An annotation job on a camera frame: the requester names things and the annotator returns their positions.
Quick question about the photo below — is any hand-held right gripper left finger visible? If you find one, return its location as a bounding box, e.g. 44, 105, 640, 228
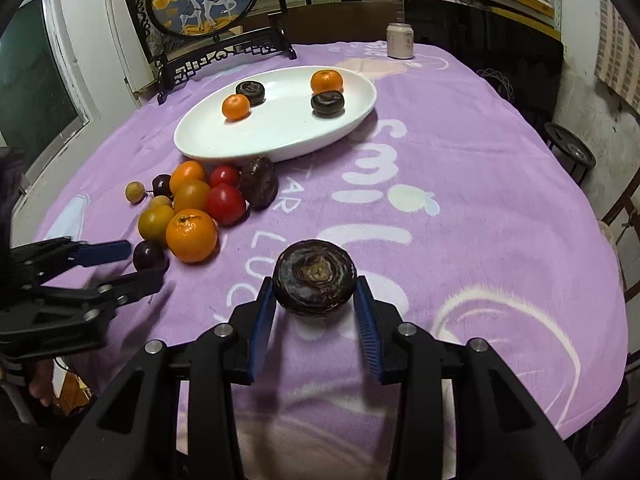
50, 276, 278, 480

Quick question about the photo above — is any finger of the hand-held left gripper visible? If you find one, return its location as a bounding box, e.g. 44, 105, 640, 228
27, 267, 167, 323
9, 237, 133, 288

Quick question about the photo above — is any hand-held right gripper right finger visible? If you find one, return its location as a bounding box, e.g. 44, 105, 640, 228
351, 276, 583, 480

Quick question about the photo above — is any dark purple plum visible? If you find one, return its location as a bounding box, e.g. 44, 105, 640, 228
132, 240, 170, 273

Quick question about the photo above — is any dark brown water chestnut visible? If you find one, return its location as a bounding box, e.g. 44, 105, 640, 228
310, 90, 346, 119
272, 239, 359, 319
235, 80, 267, 107

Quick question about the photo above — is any white oval plate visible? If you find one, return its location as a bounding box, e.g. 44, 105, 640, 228
173, 65, 378, 163

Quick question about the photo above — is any large orange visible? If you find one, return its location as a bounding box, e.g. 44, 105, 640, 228
165, 208, 220, 264

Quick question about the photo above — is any small mandarin orange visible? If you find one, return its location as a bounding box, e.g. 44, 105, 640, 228
173, 180, 212, 216
222, 94, 251, 121
310, 69, 345, 96
169, 160, 209, 195

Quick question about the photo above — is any red tomato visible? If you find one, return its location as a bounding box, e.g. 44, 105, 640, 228
209, 164, 241, 188
207, 183, 247, 226

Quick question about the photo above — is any purple printed blanket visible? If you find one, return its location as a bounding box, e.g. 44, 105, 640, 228
36, 41, 629, 480

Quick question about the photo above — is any dark purple passion fruit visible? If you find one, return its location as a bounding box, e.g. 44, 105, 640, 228
238, 155, 280, 210

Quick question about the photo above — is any white framed window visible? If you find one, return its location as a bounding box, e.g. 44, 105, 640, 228
0, 0, 92, 181

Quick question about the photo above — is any round deer painting screen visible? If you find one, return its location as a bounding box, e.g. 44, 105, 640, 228
120, 0, 297, 106

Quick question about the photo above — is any black round stool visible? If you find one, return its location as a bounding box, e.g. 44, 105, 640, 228
544, 121, 597, 187

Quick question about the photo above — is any pale drink can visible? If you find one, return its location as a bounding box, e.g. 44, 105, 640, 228
386, 23, 416, 60

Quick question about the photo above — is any black flat panel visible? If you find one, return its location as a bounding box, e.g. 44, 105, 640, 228
402, 0, 565, 126

